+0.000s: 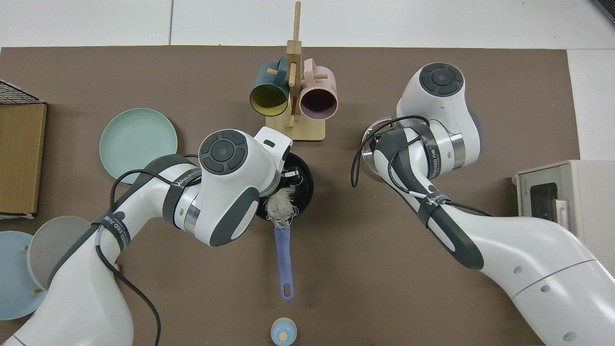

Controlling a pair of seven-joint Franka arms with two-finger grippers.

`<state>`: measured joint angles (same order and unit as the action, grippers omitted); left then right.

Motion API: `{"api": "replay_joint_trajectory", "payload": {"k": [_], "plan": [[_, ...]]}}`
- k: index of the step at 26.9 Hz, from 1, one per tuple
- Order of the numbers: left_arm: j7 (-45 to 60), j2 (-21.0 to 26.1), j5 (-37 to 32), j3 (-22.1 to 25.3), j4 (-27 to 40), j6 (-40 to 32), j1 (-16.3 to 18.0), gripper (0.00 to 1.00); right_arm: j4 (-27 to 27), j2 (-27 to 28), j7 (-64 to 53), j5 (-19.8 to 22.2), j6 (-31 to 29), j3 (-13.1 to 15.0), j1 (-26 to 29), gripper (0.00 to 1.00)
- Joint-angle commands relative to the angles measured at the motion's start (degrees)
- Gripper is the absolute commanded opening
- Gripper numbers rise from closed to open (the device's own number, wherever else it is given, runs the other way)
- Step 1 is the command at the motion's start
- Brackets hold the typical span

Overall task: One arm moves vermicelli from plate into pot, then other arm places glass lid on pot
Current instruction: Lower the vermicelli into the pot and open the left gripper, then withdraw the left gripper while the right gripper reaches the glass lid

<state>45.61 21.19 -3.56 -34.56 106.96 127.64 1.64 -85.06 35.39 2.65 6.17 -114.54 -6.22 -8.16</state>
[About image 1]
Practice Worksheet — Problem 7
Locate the glass lid with blue knob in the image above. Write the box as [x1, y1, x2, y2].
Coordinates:
[361, 117, 405, 180]

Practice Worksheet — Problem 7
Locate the mint green plate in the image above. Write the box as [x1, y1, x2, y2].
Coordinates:
[99, 107, 179, 185]

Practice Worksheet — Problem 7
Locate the grey plate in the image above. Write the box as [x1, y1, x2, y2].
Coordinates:
[26, 215, 98, 292]

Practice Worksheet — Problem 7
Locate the light blue plate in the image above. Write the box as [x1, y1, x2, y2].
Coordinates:
[0, 230, 49, 321]

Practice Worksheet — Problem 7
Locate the wooden cup stand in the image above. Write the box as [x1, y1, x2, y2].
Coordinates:
[265, 1, 328, 142]

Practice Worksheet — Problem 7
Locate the pink cup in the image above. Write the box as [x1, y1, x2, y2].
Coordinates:
[299, 58, 339, 121]

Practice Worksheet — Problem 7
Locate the dark teal cup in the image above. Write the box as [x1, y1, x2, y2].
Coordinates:
[248, 56, 291, 117]

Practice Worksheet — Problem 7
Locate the brown table cloth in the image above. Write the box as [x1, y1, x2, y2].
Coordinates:
[0, 45, 581, 346]

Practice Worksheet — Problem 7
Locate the small blue round thing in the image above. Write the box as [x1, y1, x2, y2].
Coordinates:
[270, 317, 298, 346]

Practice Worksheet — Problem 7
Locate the pale toaster oven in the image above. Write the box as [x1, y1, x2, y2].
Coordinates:
[511, 160, 615, 277]

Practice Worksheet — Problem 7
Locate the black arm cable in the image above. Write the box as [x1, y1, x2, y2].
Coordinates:
[350, 115, 496, 218]
[95, 153, 203, 346]

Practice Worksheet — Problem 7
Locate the black pot with blue handle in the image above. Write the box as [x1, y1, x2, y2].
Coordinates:
[254, 151, 316, 302]

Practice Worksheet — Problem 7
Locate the wire basket with wooden floor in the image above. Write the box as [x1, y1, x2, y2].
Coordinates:
[0, 79, 48, 220]

